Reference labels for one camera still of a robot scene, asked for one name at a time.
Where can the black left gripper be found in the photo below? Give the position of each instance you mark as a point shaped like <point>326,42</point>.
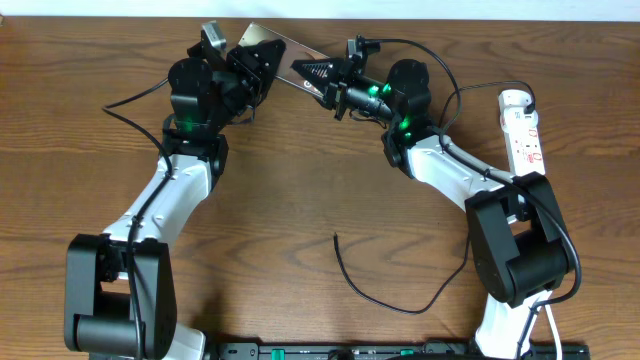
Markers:
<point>243,69</point>

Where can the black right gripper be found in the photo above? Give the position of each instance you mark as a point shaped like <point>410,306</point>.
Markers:
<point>325,79</point>

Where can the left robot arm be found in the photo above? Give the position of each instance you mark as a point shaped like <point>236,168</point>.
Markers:
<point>120,300</point>

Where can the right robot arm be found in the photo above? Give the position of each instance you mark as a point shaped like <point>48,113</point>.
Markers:
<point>517,237</point>

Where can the white USB charger plug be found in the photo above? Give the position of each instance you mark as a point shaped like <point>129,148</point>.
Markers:
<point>513,98</point>

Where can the white power strip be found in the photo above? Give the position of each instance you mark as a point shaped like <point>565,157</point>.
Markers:
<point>522,141</point>

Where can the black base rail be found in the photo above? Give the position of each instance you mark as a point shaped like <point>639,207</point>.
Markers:
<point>434,349</point>

